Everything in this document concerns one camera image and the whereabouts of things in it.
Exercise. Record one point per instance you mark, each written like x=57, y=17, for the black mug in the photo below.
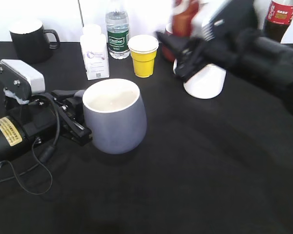
x=32, y=42

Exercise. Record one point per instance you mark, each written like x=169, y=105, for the white plastic bottle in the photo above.
x=94, y=51

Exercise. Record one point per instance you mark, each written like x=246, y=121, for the clear water bottle green label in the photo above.
x=117, y=27

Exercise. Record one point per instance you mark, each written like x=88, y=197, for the dark cola bottle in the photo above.
x=278, y=19

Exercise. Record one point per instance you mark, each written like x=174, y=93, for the red mug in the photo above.
x=168, y=55

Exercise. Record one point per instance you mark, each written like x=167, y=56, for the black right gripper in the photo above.
x=230, y=54

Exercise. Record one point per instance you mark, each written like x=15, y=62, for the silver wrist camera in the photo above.
x=221, y=17
x=20, y=80

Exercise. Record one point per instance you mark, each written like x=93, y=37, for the brown nescafe bottle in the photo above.
x=182, y=14

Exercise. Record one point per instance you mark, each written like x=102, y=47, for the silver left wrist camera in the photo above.
x=20, y=80

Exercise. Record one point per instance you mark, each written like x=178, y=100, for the grey mug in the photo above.
x=115, y=113

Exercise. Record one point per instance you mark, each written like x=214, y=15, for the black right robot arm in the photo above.
x=270, y=66

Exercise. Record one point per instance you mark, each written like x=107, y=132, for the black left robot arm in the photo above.
x=14, y=143

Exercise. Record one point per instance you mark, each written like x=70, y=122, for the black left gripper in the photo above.
x=41, y=117

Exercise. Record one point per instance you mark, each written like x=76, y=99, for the yellow plastic cup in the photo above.
x=143, y=50

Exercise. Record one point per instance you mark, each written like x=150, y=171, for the white mug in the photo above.
x=207, y=83

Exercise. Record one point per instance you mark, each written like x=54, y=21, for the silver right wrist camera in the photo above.
x=221, y=17

